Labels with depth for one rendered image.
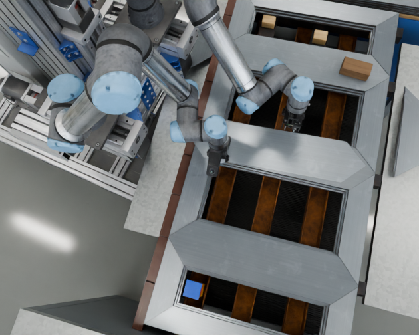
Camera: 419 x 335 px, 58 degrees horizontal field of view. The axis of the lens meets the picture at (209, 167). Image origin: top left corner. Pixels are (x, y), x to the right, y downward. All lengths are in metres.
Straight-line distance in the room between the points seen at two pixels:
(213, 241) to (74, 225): 1.28
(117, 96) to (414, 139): 1.29
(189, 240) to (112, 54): 0.83
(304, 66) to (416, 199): 0.73
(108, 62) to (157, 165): 0.90
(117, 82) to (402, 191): 1.27
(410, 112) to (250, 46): 0.75
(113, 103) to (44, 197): 1.81
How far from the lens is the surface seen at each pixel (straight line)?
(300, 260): 1.52
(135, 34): 1.02
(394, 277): 1.71
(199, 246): 1.51
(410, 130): 1.83
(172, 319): 1.53
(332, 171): 1.60
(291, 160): 1.58
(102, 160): 2.39
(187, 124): 1.27
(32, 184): 2.78
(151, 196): 1.75
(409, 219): 1.76
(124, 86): 0.92
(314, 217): 1.72
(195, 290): 1.47
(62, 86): 1.36
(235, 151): 1.58
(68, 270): 2.57
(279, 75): 1.34
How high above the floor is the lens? 2.35
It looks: 73 degrees down
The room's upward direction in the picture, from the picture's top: 15 degrees counter-clockwise
